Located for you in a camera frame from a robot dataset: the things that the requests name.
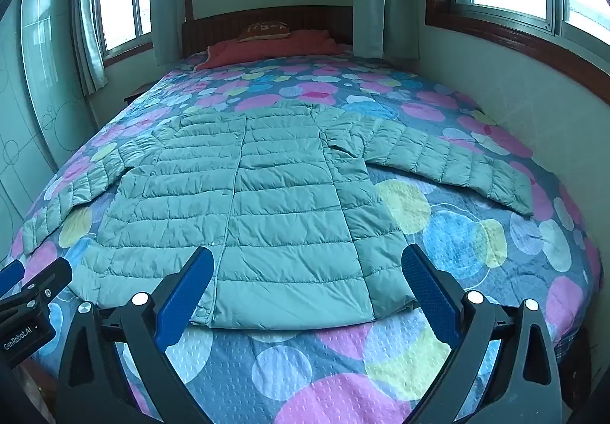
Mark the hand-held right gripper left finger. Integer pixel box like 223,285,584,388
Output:
55,245,215,424

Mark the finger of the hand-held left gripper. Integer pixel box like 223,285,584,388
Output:
0,259,26,296
0,257,73,316

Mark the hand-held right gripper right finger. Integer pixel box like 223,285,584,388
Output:
401,243,565,424

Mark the green puffer jacket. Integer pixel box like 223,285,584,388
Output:
21,101,533,329

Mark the dotted colourful bedspread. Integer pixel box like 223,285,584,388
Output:
10,53,602,424

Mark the wardrobe with circle pattern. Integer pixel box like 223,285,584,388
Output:
0,0,102,258

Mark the dark bedside table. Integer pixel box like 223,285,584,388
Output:
124,83,154,103

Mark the red pillow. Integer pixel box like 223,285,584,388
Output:
197,29,356,69

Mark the wooden headboard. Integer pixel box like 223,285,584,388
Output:
181,6,354,60

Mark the brown cushion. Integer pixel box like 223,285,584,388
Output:
238,20,292,43

